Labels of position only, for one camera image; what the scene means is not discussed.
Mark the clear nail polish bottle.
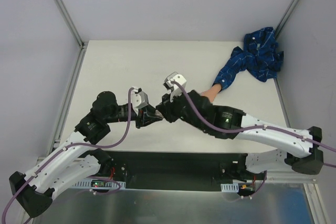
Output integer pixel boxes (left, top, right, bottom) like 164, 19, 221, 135
155, 110, 163, 119

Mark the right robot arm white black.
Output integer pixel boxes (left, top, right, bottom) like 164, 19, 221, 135
156, 90, 324, 179

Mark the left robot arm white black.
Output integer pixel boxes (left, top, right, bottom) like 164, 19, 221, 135
9, 88, 163, 218

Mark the mannequin hand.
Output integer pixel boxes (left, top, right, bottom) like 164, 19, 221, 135
201, 83, 222, 103

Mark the blue plaid shirt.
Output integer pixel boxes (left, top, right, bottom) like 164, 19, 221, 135
213, 27, 284, 90

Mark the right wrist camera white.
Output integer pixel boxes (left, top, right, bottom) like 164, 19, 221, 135
163, 72, 187, 102

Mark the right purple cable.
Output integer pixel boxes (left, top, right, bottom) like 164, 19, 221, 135
172, 79, 336, 201

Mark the purple cable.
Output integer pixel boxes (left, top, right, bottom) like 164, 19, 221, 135
1, 87, 139, 224
172, 79, 336, 201

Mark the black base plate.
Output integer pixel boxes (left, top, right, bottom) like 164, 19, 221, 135
76, 150, 266, 190

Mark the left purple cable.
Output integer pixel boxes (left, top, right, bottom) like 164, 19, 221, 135
1, 87, 139, 224

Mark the left white cable duct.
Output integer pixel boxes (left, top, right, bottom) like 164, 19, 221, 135
71, 178, 126, 190

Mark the white cable duct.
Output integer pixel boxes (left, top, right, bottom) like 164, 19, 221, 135
220, 182, 255, 193
71, 178, 126, 190

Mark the right white cable duct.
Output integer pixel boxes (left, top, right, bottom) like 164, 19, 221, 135
220, 182, 255, 193

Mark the left aluminium frame post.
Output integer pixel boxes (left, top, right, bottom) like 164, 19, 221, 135
54, 0, 87, 49

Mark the aluminium frame post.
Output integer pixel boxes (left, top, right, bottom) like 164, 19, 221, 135
275, 0, 301, 40
54, 0, 87, 49

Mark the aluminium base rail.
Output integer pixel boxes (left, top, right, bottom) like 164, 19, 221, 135
33, 155, 316, 184

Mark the right aluminium frame post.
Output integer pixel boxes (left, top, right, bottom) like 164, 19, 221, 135
275, 0, 301, 40

